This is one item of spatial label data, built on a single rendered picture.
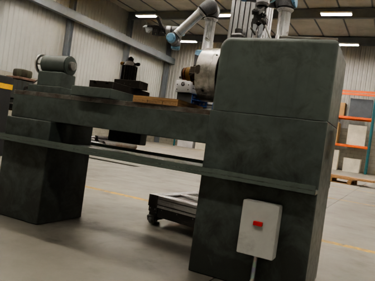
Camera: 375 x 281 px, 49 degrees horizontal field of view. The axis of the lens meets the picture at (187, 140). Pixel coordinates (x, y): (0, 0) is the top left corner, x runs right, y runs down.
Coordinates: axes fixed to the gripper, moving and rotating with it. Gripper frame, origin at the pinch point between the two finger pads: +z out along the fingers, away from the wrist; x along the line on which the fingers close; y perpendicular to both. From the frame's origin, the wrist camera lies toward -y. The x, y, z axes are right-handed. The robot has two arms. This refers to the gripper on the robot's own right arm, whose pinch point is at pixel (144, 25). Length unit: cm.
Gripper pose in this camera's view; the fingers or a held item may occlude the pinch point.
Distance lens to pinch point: 364.6
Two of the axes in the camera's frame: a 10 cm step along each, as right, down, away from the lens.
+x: 2.5, -1.1, 9.6
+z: -9.6, -1.3, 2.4
